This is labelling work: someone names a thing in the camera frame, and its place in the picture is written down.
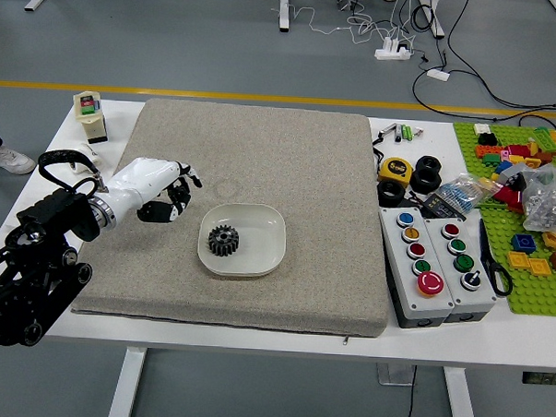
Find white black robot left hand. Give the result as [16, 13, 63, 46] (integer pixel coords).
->
[102, 155, 205, 226]

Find black digital meter module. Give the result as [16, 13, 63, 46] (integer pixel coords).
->
[420, 196, 468, 221]

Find yellow black tape measure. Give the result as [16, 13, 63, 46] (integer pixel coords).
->
[377, 156, 415, 184]

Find grey five-button control box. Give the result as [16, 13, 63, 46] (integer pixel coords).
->
[373, 206, 459, 331]

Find white square dish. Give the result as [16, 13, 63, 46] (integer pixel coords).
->
[195, 200, 289, 279]

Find person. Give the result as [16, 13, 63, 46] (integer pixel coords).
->
[0, 117, 39, 177]

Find black rubber tyre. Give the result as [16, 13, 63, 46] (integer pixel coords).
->
[408, 165, 444, 196]
[376, 179, 408, 208]
[416, 154, 444, 173]

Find clear bag of blue resistors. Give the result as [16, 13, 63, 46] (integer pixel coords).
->
[432, 171, 497, 212]

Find red toy wedge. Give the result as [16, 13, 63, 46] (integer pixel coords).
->
[492, 185, 526, 215]

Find black scissors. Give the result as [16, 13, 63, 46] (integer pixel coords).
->
[475, 219, 516, 297]

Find cream switch box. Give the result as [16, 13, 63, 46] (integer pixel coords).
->
[70, 89, 112, 146]

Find grey under-table bracket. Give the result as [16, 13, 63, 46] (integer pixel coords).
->
[374, 362, 415, 387]

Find black table control panel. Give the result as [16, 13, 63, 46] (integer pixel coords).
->
[521, 371, 556, 386]

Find red toy brick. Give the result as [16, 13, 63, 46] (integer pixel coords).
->
[503, 143, 535, 159]

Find grey-brown cushion mat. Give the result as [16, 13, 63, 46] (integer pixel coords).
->
[69, 93, 398, 340]

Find lime green toy plate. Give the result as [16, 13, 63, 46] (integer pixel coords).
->
[533, 126, 556, 152]

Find grey four-button control box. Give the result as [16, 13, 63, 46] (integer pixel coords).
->
[419, 216, 502, 326]

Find white table leg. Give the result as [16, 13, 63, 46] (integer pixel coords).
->
[440, 365, 484, 417]
[105, 346, 148, 417]

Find grey toy piece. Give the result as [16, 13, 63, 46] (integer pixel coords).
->
[493, 160, 526, 185]

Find orange toy brick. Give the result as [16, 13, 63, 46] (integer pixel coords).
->
[474, 143, 506, 160]

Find blue toy brick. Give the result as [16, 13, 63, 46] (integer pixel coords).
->
[510, 232, 538, 254]

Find black floor cable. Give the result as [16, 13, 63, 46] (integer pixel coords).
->
[409, 66, 556, 127]

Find green studded baseplate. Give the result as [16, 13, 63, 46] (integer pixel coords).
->
[444, 119, 556, 316]

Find white power strip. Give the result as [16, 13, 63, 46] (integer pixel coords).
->
[374, 36, 414, 62]

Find clear bag of metal nuts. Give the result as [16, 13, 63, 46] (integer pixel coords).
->
[519, 158, 556, 233]

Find big black gear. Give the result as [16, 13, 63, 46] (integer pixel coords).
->
[206, 223, 242, 258]

